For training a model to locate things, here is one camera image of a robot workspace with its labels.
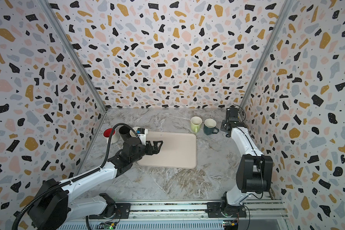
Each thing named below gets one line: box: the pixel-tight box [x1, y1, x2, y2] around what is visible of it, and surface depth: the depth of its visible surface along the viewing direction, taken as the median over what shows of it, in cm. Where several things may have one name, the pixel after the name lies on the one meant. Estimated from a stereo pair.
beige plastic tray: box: [137, 131, 197, 170], surface depth 92 cm
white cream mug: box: [102, 127, 120, 145], surface depth 100 cm
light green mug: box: [190, 115, 203, 134], surface depth 103 cm
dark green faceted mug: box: [203, 118, 219, 136], surface depth 102 cm
